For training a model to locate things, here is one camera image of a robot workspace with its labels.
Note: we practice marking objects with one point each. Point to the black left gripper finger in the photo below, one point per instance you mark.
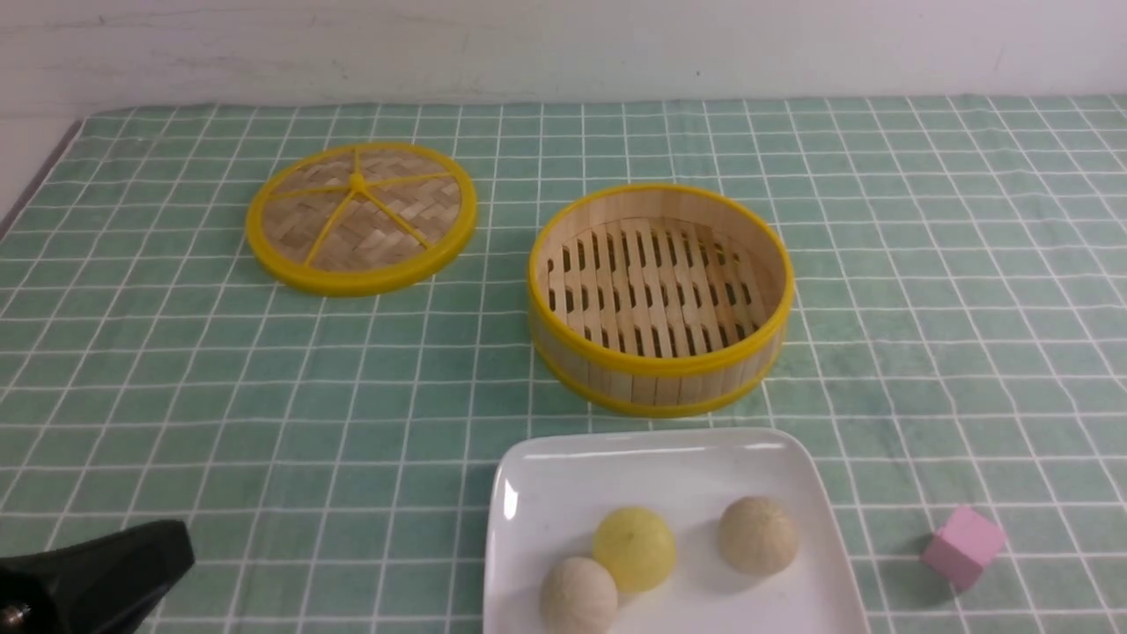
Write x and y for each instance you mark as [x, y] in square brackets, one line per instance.
[106, 585]

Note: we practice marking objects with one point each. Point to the white steamed bun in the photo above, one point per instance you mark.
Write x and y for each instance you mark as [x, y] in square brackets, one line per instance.
[578, 595]

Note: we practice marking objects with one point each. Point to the yellow steamed bun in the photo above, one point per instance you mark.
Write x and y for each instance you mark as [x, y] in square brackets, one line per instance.
[635, 546]

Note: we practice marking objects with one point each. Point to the white square plate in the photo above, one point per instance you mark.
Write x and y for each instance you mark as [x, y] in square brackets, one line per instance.
[550, 494]

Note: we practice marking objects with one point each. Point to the beige steamed bun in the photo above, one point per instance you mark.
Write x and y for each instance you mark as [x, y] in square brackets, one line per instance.
[757, 537]

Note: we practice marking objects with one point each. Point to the yellow bamboo steamer lid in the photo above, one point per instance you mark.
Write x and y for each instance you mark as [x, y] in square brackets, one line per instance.
[362, 219]

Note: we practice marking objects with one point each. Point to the yellow bamboo steamer basket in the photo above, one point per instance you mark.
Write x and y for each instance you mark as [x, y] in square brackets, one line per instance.
[659, 300]

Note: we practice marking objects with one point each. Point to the pink cube block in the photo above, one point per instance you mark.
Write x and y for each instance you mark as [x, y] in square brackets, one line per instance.
[964, 547]

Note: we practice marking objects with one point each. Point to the green checkered tablecloth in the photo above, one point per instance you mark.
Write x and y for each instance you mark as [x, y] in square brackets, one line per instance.
[958, 338]

